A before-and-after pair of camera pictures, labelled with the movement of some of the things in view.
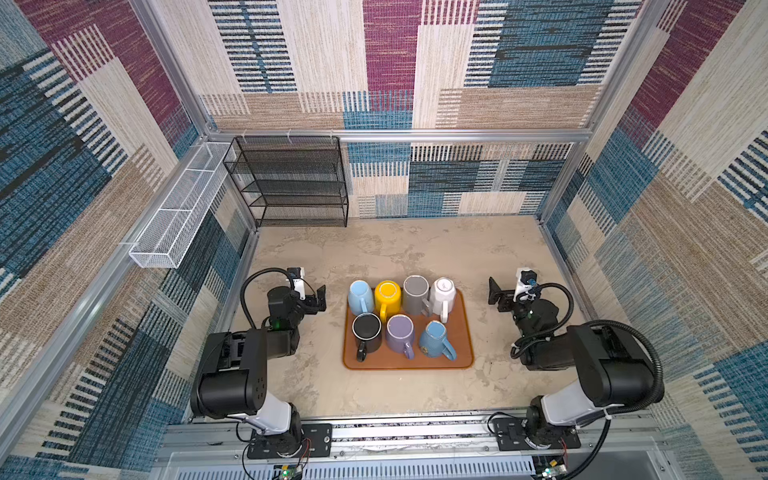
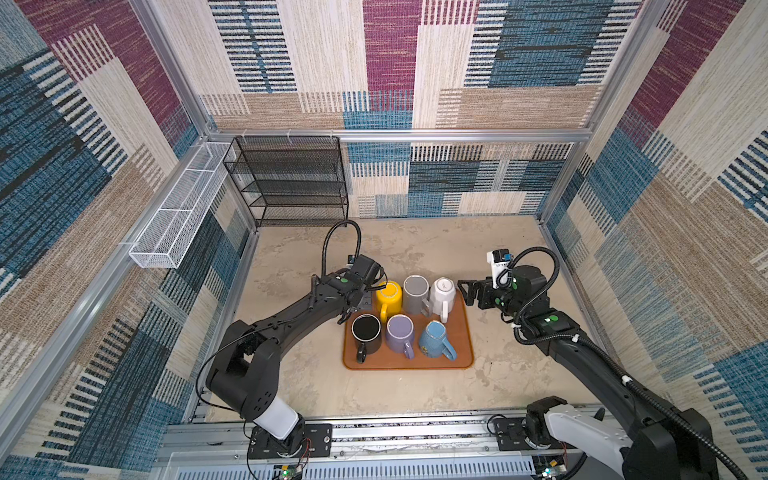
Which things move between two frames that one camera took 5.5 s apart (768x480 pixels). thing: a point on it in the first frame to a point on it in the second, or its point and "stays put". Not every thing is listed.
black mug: (367, 329) stays put
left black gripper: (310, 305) to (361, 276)
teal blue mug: (433, 341) stays put
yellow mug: (387, 299) stays put
